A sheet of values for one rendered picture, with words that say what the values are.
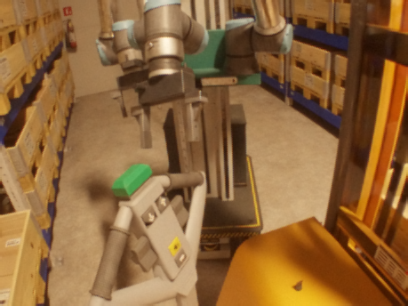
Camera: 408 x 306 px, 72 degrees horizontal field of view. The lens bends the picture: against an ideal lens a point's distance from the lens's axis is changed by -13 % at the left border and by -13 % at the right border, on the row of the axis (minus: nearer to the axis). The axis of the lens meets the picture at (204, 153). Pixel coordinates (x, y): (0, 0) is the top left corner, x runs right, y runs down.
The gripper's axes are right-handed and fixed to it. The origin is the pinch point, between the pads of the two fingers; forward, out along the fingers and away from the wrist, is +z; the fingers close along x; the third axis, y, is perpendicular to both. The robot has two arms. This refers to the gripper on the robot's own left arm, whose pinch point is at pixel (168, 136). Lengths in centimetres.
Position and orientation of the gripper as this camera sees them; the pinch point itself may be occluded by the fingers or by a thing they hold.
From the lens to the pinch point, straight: 71.3
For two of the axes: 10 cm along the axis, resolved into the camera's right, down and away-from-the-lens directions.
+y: -5.3, -0.1, -8.5
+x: 8.4, -0.9, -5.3
